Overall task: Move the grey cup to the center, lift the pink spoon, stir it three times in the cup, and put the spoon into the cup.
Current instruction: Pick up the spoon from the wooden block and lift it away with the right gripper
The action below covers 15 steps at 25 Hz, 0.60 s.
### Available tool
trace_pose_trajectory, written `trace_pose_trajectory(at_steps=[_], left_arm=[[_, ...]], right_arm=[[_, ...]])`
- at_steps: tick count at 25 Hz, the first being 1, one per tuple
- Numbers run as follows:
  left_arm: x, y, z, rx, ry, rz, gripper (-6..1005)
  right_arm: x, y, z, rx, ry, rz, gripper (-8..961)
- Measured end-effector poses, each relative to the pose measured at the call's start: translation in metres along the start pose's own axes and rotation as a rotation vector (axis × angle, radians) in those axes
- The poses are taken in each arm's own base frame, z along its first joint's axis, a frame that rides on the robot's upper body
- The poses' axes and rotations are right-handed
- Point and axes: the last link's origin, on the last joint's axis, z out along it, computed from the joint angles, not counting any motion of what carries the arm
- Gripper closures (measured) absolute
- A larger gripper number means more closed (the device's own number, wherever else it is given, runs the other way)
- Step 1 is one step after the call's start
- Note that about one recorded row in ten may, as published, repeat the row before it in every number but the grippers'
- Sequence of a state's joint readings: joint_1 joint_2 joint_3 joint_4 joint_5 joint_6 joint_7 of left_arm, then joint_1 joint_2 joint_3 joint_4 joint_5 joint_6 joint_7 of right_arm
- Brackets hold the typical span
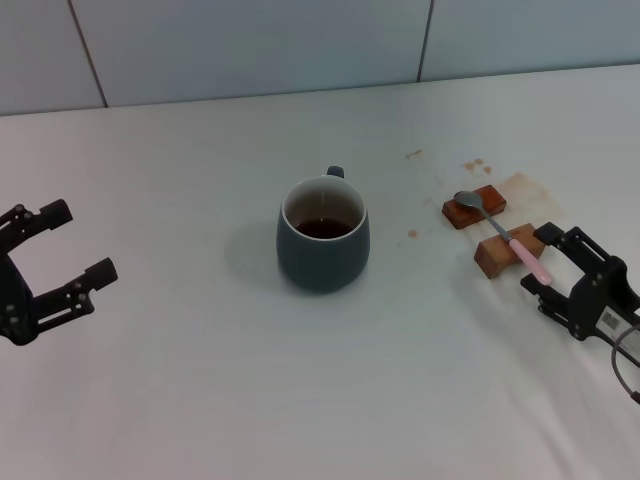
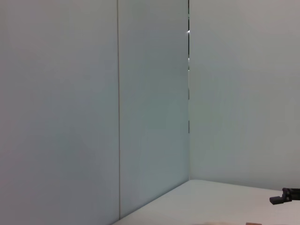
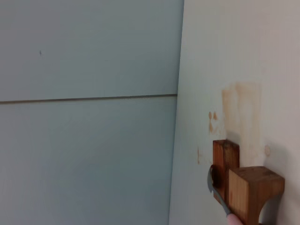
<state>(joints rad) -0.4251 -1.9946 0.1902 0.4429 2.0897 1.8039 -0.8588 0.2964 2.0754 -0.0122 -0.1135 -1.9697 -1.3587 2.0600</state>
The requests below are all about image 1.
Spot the dark reddish wooden block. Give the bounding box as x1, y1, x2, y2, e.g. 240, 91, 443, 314
441, 184, 508, 231

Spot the right gripper cable with plugs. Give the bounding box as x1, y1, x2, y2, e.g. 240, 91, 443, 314
611, 323, 640, 405

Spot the pink handled metal spoon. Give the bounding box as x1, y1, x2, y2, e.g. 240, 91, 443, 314
453, 190, 554, 287

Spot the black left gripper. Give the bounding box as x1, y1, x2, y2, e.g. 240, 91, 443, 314
0, 198, 120, 348

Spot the light notched wooden block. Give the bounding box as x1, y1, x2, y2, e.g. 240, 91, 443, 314
473, 222, 548, 280

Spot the grey ceramic cup with coffee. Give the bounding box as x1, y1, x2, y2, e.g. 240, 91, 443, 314
275, 165, 372, 295

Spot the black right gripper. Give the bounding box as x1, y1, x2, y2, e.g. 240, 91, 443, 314
520, 221, 640, 347

